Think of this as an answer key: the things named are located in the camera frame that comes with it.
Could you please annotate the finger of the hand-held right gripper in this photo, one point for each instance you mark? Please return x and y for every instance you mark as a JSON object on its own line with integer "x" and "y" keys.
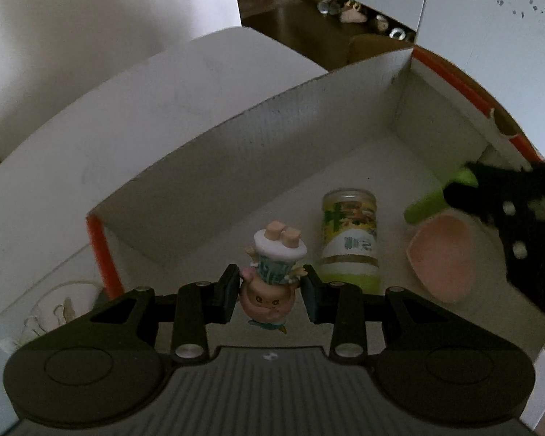
{"x": 508, "y": 175}
{"x": 531, "y": 254}

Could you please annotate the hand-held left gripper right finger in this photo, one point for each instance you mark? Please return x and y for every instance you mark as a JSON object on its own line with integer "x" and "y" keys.
{"x": 310, "y": 297}

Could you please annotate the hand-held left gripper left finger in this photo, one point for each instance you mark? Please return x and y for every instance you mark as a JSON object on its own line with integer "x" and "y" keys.
{"x": 230, "y": 293}

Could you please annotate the pink pig chef figurine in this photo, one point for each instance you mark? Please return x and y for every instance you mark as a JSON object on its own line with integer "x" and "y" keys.
{"x": 268, "y": 297}

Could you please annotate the white cardboard box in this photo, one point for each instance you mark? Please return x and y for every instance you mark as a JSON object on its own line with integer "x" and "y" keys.
{"x": 299, "y": 145}

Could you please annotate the clear jar with green lid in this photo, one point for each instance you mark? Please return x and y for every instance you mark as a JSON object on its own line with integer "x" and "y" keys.
{"x": 349, "y": 240}

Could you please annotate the clear glass cup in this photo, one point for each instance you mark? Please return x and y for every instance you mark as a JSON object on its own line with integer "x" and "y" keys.
{"x": 54, "y": 311}

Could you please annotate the silver shoe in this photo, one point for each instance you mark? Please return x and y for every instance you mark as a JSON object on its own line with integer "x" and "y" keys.
{"x": 398, "y": 33}

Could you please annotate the small beige shoe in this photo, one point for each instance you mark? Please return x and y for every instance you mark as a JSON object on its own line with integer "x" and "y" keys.
{"x": 381, "y": 23}

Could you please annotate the pink fluffy slipper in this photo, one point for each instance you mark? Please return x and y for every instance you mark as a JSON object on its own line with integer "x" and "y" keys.
{"x": 354, "y": 13}

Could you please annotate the grey shoes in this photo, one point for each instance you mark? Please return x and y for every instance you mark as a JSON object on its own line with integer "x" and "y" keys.
{"x": 329, "y": 7}

